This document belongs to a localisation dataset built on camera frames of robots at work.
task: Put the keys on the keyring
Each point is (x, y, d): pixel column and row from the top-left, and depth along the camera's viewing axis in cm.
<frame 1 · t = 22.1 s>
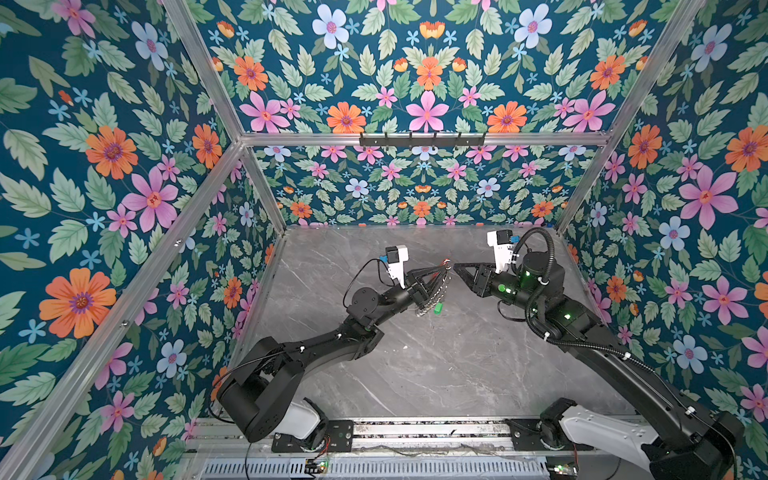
left hand: (449, 268, 63), fingers closed
right hand: (458, 264, 67), fingers open
key with green cover: (438, 308, 100), on the table

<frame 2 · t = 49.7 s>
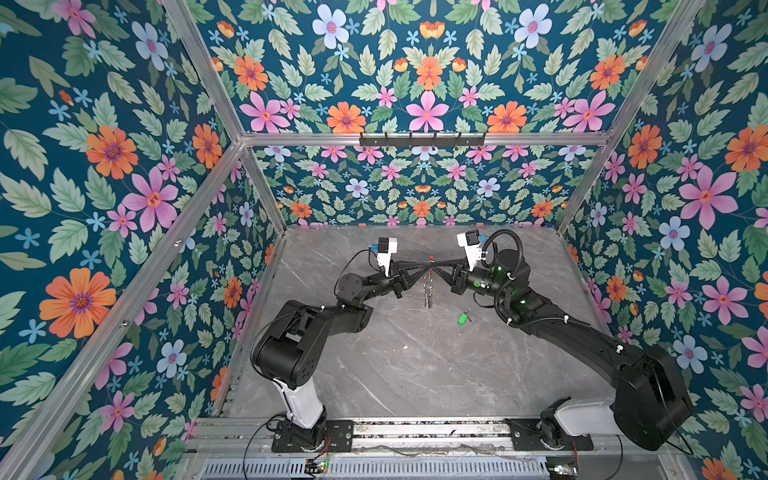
left hand: (432, 268, 70), fingers closed
right hand: (432, 265, 72), fingers closed
key with green cover: (463, 319, 97), on the table

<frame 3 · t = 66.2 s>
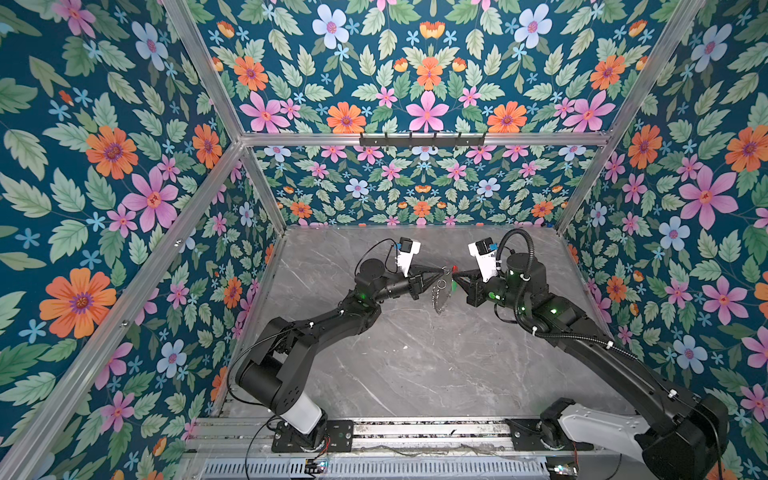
left hand: (446, 269, 72), fingers closed
right hand: (455, 272, 72), fingers closed
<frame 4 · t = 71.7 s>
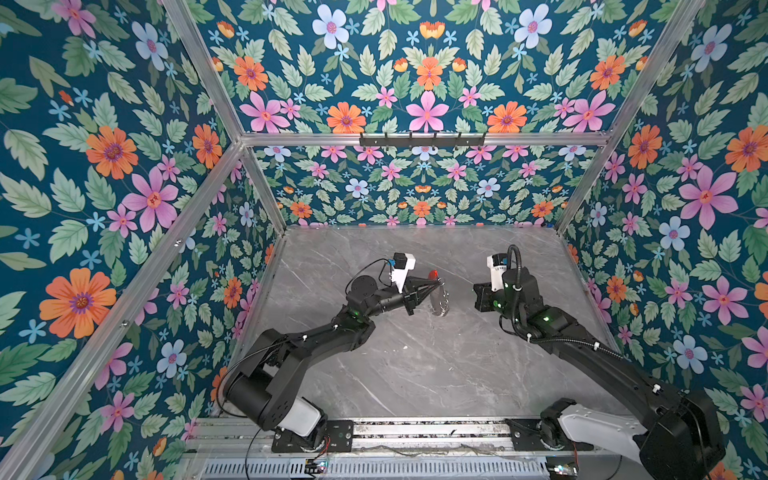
left hand: (441, 281, 71), fingers closed
right hand: (474, 283, 80), fingers closed
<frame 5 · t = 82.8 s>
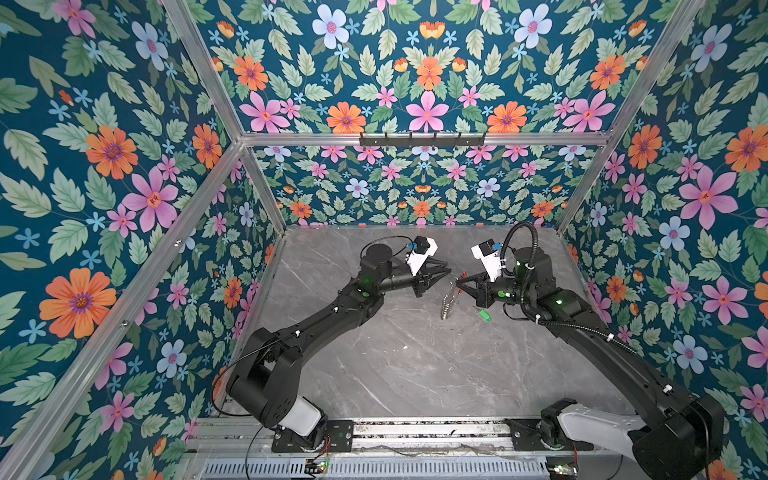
left hand: (451, 262, 70), fingers closed
right hand: (459, 279, 73), fingers closed
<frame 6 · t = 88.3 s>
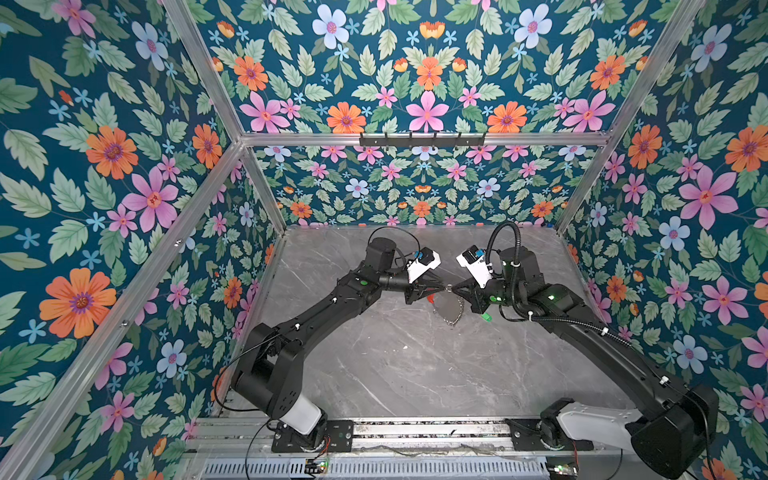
left hand: (446, 277, 73), fingers open
right hand: (455, 284, 74), fingers closed
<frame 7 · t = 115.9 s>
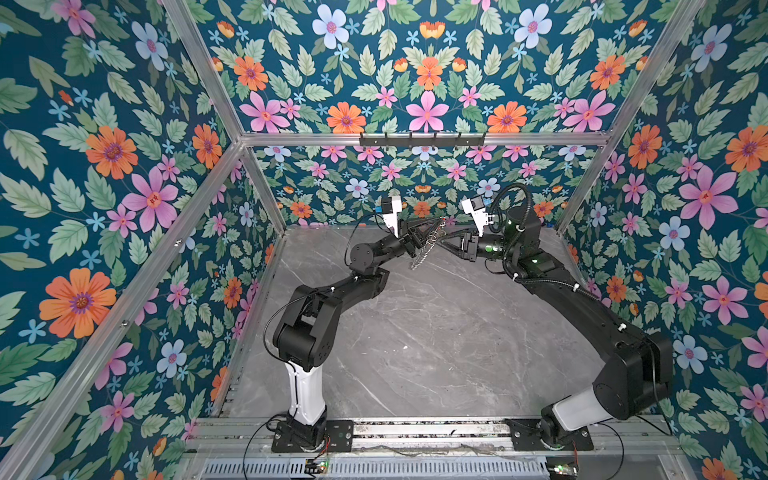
left hand: (443, 219, 65), fingers closed
right hand: (440, 238, 70), fingers closed
